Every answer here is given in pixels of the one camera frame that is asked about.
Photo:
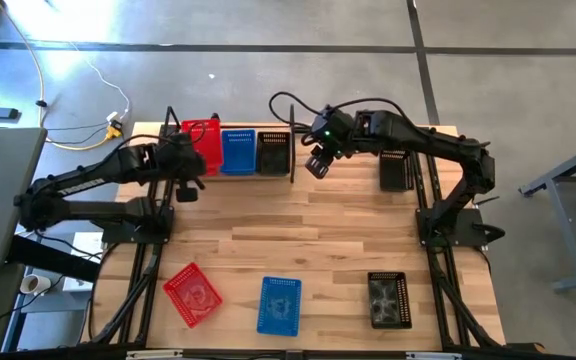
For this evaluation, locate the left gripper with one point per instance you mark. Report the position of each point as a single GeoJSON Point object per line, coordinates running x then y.
{"type": "Point", "coordinates": [183, 155]}

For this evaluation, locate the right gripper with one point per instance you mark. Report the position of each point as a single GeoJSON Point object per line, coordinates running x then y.
{"type": "Point", "coordinates": [335, 130]}

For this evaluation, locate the red plastic slotted basket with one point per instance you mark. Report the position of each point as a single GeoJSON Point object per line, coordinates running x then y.
{"type": "Point", "coordinates": [213, 150]}
{"type": "Point", "coordinates": [193, 295]}

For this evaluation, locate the blue plastic slotted basket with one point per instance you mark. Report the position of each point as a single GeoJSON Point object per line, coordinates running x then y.
{"type": "Point", "coordinates": [279, 306]}
{"type": "Point", "coordinates": [238, 152]}

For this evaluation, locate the black plastic slotted basket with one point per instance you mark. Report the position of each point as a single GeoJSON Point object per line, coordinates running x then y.
{"type": "Point", "coordinates": [396, 170]}
{"type": "Point", "coordinates": [389, 300]}
{"type": "Point", "coordinates": [273, 155]}

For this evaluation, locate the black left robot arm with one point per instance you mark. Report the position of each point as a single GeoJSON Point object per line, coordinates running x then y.
{"type": "Point", "coordinates": [88, 182]}

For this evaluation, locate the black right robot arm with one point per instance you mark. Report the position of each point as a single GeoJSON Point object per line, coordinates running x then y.
{"type": "Point", "coordinates": [418, 137]}

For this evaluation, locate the yellow power plug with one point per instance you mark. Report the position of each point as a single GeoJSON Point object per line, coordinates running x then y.
{"type": "Point", "coordinates": [114, 131]}

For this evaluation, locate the black diagonal beam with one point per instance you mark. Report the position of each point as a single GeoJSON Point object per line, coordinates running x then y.
{"type": "Point", "coordinates": [53, 257]}

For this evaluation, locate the white paper cup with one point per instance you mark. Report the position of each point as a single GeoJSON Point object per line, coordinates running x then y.
{"type": "Point", "coordinates": [35, 285]}

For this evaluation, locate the black aluminium frame rail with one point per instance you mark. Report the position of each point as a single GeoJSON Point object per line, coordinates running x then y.
{"type": "Point", "coordinates": [440, 270]}
{"type": "Point", "coordinates": [143, 280]}

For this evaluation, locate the black frame crossbar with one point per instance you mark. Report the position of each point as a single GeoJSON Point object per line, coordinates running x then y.
{"type": "Point", "coordinates": [68, 354]}

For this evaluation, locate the grey metal table leg frame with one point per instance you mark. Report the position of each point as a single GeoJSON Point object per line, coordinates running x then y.
{"type": "Point", "coordinates": [565, 230]}

